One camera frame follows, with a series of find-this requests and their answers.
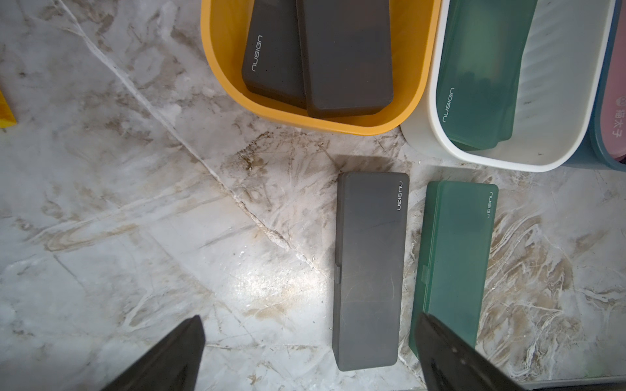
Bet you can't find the dark teal storage box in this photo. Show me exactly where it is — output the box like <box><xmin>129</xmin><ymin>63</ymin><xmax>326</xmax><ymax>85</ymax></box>
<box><xmin>561</xmin><ymin>0</ymin><xmax>626</xmax><ymax>173</ymax></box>

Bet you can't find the black pencil case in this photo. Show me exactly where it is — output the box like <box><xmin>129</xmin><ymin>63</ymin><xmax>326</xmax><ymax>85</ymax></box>
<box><xmin>242</xmin><ymin>0</ymin><xmax>306</xmax><ymax>109</ymax></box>

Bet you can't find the white storage box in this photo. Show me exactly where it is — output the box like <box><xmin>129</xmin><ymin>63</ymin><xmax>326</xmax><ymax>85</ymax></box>
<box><xmin>401</xmin><ymin>1</ymin><xmax>616</xmax><ymax>173</ymax></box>

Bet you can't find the dark grey pencil case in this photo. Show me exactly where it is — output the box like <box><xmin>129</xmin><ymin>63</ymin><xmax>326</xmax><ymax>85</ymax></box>
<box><xmin>332</xmin><ymin>172</ymin><xmax>410</xmax><ymax>371</ymax></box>
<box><xmin>296</xmin><ymin>1</ymin><xmax>394</xmax><ymax>118</ymax></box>

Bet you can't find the pink pencil case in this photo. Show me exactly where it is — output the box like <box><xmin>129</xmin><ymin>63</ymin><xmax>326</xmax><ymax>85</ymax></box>
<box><xmin>600</xmin><ymin>1</ymin><xmax>625</xmax><ymax>161</ymax></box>

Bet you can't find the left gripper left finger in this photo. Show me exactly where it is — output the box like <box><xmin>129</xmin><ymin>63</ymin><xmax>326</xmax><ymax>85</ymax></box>
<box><xmin>104</xmin><ymin>315</ymin><xmax>205</xmax><ymax>390</ymax></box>

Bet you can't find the light green pencil case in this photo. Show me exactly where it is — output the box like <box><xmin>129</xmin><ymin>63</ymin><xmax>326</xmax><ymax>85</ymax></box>
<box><xmin>436</xmin><ymin>1</ymin><xmax>536</xmax><ymax>151</ymax></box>

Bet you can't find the yellow storage box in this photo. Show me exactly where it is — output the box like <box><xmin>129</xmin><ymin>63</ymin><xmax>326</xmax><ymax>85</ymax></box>
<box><xmin>200</xmin><ymin>0</ymin><xmax>443</xmax><ymax>136</ymax></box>

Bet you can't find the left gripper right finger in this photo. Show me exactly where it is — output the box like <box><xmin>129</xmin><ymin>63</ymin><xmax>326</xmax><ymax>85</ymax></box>
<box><xmin>414</xmin><ymin>313</ymin><xmax>523</xmax><ymax>390</ymax></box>

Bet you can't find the yellow triangular block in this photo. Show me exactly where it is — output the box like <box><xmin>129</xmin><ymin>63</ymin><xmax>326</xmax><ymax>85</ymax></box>
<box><xmin>0</xmin><ymin>92</ymin><xmax>17</xmax><ymax>129</ymax></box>

